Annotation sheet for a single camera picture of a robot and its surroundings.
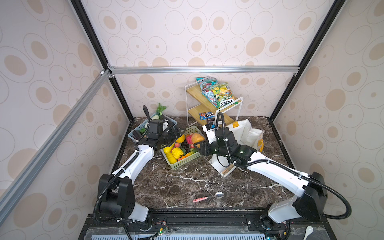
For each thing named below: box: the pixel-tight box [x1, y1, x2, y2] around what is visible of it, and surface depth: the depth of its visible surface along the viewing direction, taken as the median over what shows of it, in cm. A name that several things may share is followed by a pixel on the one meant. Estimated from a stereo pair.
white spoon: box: [303, 225, 314, 240], surface depth 73 cm
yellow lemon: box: [171, 147, 184, 159], surface depth 94 cm
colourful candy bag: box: [196, 77, 219, 106], surface depth 82 cm
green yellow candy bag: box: [211, 82, 235, 109], surface depth 80 cm
